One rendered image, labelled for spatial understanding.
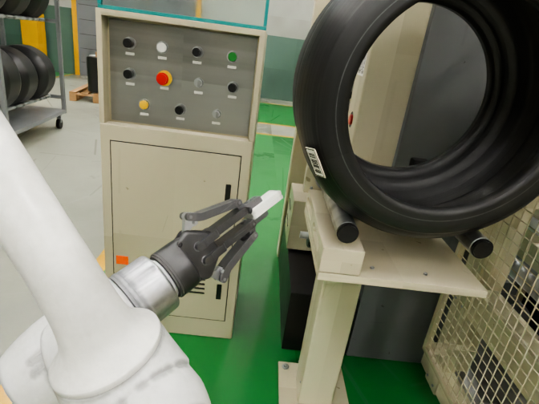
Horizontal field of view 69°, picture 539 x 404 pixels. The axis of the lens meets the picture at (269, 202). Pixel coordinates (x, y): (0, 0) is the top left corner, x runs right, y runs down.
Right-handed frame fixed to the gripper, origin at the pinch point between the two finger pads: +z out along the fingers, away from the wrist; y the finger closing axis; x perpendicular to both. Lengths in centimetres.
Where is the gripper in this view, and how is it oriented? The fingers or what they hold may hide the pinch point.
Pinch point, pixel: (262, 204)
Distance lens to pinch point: 66.2
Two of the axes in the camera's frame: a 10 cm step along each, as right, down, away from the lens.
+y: 3.9, 8.6, 3.4
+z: 6.8, -5.2, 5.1
